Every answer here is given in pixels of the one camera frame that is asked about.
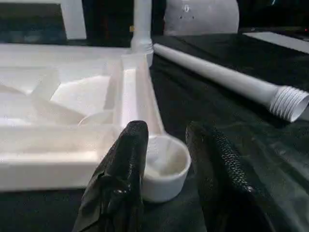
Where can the white plastic table leg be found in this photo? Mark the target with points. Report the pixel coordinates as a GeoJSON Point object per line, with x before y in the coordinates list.
{"type": "Point", "coordinates": [217, 75]}
{"type": "Point", "coordinates": [142, 24]}

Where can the black tall furniture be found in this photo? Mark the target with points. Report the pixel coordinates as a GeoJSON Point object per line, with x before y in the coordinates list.
{"type": "Point", "coordinates": [108, 14]}

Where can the white plastic table top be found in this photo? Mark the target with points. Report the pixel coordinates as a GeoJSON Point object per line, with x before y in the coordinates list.
{"type": "Point", "coordinates": [48, 149]}

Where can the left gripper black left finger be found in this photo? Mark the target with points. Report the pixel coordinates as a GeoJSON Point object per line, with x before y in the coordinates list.
{"type": "Point", "coordinates": [120, 181]}

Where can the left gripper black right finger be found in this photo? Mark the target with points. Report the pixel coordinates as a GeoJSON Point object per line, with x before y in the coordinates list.
{"type": "Point", "coordinates": [222, 183]}

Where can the small yellow label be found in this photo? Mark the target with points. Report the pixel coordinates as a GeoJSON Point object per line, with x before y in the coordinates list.
{"type": "Point", "coordinates": [131, 28]}

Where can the grey printed cushion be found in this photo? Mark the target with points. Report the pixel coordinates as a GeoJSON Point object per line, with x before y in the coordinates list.
{"type": "Point", "coordinates": [205, 17]}

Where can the white glass-door cabinet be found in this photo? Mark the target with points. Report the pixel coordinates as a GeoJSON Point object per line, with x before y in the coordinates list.
{"type": "Point", "coordinates": [73, 19]}

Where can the black work mat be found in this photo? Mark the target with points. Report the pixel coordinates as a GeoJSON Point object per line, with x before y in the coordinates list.
{"type": "Point", "coordinates": [241, 116]}

